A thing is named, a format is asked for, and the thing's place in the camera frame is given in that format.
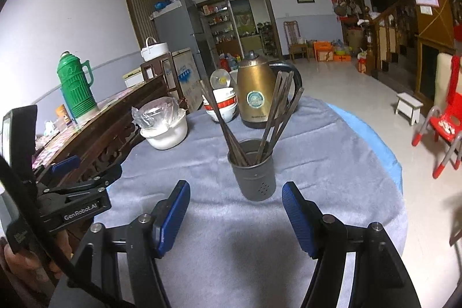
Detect grey utensil holder cup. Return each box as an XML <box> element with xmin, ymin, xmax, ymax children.
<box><xmin>227</xmin><ymin>139</ymin><xmax>276</xmax><ymax>202</ymax></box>

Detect orange box on floor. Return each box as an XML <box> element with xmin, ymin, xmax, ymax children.
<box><xmin>313</xmin><ymin>41</ymin><xmax>334</xmax><ymax>62</ymax></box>

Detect gold electric kettle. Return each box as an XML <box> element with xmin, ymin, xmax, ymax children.
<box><xmin>236</xmin><ymin>50</ymin><xmax>302</xmax><ymax>129</ymax></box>

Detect dark metal chopstick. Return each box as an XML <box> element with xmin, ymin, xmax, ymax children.
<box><xmin>200</xmin><ymin>81</ymin><xmax>250</xmax><ymax>167</ymax></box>

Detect wooden stair railing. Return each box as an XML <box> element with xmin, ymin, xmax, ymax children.
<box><xmin>358</xmin><ymin>0</ymin><xmax>417</xmax><ymax>76</ymax></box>

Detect dark carved wooden sideboard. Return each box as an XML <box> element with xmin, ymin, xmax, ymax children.
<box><xmin>34</xmin><ymin>76</ymin><xmax>167</xmax><ymax>188</ymax></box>

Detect stacked red white bowls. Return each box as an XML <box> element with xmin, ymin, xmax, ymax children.
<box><xmin>202</xmin><ymin>87</ymin><xmax>238</xmax><ymax>123</ymax></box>

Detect wooden chair by wall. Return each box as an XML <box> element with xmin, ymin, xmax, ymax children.
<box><xmin>284</xmin><ymin>20</ymin><xmax>309</xmax><ymax>63</ymax></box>

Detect person's left hand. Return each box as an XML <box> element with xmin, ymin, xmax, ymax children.
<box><xmin>3</xmin><ymin>231</ymin><xmax>72</xmax><ymax>291</ymax></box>

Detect white tub with plastic bag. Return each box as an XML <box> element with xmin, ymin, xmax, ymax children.
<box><xmin>132</xmin><ymin>97</ymin><xmax>188</xmax><ymax>150</ymax></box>

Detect white rice cooker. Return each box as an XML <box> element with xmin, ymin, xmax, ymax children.
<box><xmin>141</xmin><ymin>37</ymin><xmax>169</xmax><ymax>62</ymax></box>

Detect red plastic child chair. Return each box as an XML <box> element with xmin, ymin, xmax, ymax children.
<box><xmin>411</xmin><ymin>93</ymin><xmax>461</xmax><ymax>179</ymax></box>

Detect grey refrigerator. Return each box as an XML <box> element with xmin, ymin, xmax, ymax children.
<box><xmin>150</xmin><ymin>0</ymin><xmax>219</xmax><ymax>80</ymax></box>

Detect green thermos flask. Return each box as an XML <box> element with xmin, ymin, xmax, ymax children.
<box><xmin>56</xmin><ymin>51</ymin><xmax>97</xmax><ymax>120</ymax></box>

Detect grey table cloth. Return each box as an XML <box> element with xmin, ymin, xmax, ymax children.
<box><xmin>97</xmin><ymin>97</ymin><xmax>407</xmax><ymax>307</ymax></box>

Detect small white fan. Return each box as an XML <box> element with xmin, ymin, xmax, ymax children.
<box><xmin>209</xmin><ymin>69</ymin><xmax>231</xmax><ymax>90</ymax></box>

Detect small white stool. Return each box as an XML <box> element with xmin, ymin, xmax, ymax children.
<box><xmin>395</xmin><ymin>92</ymin><xmax>424</xmax><ymax>126</ymax></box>

